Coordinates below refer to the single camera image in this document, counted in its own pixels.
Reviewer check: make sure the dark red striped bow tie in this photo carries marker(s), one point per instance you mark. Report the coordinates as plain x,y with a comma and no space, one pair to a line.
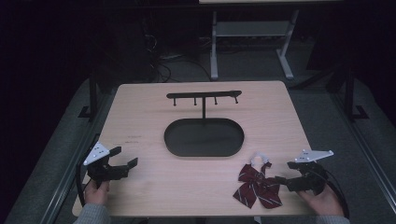
257,186

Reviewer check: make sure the person's right hand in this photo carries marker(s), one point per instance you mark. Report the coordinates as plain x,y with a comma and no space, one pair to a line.
323,202

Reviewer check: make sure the grey metal frame rail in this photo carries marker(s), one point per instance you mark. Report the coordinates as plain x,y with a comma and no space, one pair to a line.
367,146
68,174

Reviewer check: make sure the black hook rack with tray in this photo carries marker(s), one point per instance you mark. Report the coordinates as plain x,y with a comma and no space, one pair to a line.
204,138

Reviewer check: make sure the black metal stand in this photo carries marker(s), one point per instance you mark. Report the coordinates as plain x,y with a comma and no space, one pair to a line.
92,96
350,96

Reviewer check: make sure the white metal table frame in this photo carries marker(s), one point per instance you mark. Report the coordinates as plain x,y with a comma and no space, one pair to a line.
249,29

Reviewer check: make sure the person's left hand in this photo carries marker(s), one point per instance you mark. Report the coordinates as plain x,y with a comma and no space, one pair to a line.
96,194

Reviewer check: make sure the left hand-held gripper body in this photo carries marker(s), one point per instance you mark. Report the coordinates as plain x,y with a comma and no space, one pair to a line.
102,171

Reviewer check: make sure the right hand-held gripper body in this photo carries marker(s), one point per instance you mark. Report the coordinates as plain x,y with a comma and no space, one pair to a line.
311,180

